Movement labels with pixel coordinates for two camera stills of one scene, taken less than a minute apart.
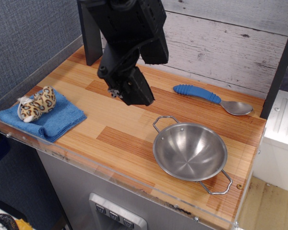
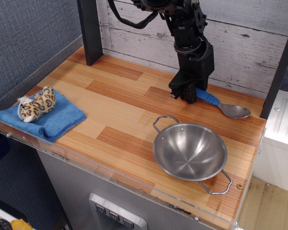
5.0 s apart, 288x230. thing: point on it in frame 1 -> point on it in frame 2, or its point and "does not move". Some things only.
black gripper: (118, 58) -> (197, 60)
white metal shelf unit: (276, 163) does not move
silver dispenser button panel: (105, 214) does not move
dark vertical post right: (276, 81) does not move
